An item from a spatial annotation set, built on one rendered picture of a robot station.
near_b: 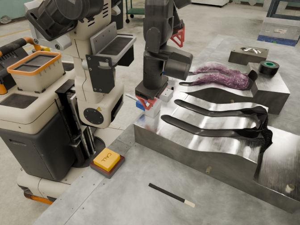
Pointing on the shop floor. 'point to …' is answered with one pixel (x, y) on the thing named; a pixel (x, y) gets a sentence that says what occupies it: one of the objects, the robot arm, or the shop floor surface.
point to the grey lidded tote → (277, 6)
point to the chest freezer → (212, 2)
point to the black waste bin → (118, 17)
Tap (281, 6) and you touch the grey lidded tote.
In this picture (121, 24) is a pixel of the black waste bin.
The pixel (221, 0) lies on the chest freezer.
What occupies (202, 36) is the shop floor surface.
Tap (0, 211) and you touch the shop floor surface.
